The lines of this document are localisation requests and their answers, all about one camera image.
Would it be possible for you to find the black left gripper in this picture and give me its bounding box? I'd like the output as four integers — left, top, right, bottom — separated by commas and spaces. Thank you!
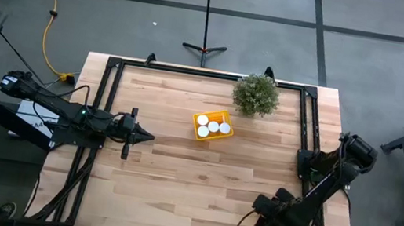
112, 105, 159, 164

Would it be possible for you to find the yellow plastic basket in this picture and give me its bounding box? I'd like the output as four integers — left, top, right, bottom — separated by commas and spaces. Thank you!
188, 104, 238, 147

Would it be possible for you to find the black table clamp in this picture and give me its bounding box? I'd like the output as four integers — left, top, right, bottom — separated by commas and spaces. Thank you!
263, 66, 277, 80
144, 51, 158, 67

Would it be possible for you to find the white A4 paper box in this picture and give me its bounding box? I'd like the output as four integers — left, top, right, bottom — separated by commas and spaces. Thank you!
13, 98, 62, 144

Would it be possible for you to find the green potted plant black pot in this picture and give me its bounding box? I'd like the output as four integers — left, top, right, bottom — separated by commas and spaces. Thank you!
229, 69, 284, 122

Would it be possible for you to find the black tripod stand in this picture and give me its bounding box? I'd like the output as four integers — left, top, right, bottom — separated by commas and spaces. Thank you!
180, 0, 235, 72

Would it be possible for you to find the person's dark shoe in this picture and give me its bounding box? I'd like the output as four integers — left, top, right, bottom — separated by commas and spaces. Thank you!
0, 199, 18, 221

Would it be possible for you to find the black metal table frame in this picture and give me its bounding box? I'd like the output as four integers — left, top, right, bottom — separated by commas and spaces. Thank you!
27, 47, 379, 226

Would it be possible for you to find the thin black cable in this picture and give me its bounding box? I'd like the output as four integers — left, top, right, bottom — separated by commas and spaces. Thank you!
0, 31, 57, 88

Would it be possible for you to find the yellow power cable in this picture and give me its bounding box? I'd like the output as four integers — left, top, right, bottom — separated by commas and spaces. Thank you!
4, 0, 87, 86

